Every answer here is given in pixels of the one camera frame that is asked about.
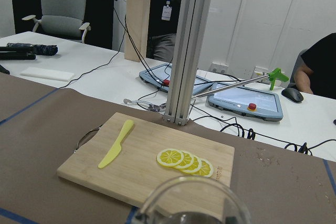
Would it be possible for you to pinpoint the clear glass shaker cup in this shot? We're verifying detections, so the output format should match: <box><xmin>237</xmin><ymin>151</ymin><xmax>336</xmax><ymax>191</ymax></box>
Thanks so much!
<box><xmin>130</xmin><ymin>176</ymin><xmax>252</xmax><ymax>223</ymax></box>

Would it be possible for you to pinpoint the lemon slice nearest knife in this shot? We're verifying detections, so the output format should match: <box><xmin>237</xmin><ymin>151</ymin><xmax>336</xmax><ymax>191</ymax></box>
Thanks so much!
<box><xmin>156</xmin><ymin>148</ymin><xmax>184</xmax><ymax>167</ymax></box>

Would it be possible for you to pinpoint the reacher grabber stick green handle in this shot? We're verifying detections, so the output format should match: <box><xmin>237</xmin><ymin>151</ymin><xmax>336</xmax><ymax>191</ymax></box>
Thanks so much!
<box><xmin>123</xmin><ymin>68</ymin><xmax>289</xmax><ymax>112</ymax></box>

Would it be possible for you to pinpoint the yellow plastic knife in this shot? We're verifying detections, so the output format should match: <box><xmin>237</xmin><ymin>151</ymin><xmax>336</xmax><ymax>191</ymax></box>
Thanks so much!
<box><xmin>98</xmin><ymin>120</ymin><xmax>134</xmax><ymax>169</ymax></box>

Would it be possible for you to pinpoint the teach pendant near post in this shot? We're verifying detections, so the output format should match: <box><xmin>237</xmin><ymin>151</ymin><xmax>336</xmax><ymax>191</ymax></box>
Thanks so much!
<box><xmin>139</xmin><ymin>63</ymin><xmax>212</xmax><ymax>95</ymax></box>

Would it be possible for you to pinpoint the white foam block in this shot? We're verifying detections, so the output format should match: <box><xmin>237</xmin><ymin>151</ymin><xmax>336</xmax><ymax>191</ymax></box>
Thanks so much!
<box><xmin>20</xmin><ymin>67</ymin><xmax>75</xmax><ymax>81</ymax></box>

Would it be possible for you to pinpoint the grey office chair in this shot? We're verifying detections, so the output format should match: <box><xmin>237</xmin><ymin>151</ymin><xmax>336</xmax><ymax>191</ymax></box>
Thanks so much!
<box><xmin>22</xmin><ymin>0</ymin><xmax>91</xmax><ymax>43</ymax></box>

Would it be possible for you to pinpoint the black folded umbrella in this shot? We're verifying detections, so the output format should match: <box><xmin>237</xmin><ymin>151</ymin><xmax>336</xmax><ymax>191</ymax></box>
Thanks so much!
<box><xmin>1</xmin><ymin>43</ymin><xmax>58</xmax><ymax>60</ymax></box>

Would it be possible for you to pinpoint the aluminium frame post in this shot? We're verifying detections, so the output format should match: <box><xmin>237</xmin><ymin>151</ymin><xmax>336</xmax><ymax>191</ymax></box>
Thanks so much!
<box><xmin>164</xmin><ymin>0</ymin><xmax>211</xmax><ymax>125</ymax></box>

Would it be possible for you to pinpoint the bamboo cutting board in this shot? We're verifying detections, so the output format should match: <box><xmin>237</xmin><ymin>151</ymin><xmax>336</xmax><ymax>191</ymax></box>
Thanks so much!
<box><xmin>57</xmin><ymin>112</ymin><xmax>235</xmax><ymax>207</ymax></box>

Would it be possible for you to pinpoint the black computer mouse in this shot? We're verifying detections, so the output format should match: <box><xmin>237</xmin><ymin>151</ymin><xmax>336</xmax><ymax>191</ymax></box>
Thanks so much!
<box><xmin>281</xmin><ymin>88</ymin><xmax>304</xmax><ymax>103</ymax></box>

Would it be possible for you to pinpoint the wooden plank upright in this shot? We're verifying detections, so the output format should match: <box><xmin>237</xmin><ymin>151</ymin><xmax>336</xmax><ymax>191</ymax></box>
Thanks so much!
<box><xmin>124</xmin><ymin>0</ymin><xmax>151</xmax><ymax>62</ymax></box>

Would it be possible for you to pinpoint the teach pendant far side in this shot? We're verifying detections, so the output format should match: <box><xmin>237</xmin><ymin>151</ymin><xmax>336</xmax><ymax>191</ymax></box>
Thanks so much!
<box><xmin>206</xmin><ymin>87</ymin><xmax>283</xmax><ymax>122</ymax></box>

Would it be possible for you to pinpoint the person in black shirt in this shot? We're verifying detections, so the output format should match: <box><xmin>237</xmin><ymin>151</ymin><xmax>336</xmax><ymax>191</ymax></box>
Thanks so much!
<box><xmin>294</xmin><ymin>33</ymin><xmax>335</xmax><ymax>99</ymax></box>

